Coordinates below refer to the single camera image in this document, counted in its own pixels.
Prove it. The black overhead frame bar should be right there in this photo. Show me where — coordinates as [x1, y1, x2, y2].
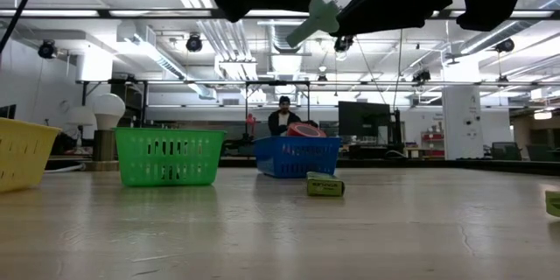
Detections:
[0, 8, 560, 20]

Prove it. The person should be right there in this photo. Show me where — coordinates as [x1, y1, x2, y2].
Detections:
[267, 95, 303, 137]

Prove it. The white dome lamp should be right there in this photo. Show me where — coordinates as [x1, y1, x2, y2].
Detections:
[67, 106, 96, 127]

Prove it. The blue plastic basket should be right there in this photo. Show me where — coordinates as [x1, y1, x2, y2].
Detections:
[253, 136, 342, 179]

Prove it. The yellow plastic basket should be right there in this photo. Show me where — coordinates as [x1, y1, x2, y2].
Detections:
[0, 117, 62, 193]

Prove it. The black computer monitor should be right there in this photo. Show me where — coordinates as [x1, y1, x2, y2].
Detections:
[337, 101, 391, 139]

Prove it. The red storage shelf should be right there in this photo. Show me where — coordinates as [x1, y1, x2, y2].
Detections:
[420, 129, 445, 158]

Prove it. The black cable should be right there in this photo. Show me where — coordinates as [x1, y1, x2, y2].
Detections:
[0, 0, 45, 56]

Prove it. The white cable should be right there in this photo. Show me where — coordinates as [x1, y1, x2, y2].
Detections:
[43, 163, 88, 174]

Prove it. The black ceiling spotlight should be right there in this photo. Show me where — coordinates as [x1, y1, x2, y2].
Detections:
[495, 38, 516, 53]
[185, 33, 204, 53]
[333, 35, 355, 53]
[38, 39, 58, 60]

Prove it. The red tape roll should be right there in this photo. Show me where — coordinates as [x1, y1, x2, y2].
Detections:
[286, 122, 327, 138]

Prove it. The green plastic basket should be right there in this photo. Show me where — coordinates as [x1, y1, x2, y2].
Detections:
[113, 127, 228, 187]

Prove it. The large white light bulb lamp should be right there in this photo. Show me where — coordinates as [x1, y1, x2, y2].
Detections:
[85, 93, 127, 172]

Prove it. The black metal frame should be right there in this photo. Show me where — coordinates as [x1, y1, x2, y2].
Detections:
[76, 78, 560, 139]

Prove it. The corrugated ceiling ventilation duct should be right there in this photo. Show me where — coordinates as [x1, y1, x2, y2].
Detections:
[262, 6, 323, 102]

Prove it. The yellow-green staple box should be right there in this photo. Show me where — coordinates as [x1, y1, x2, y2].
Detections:
[305, 171, 346, 198]
[544, 190, 560, 219]

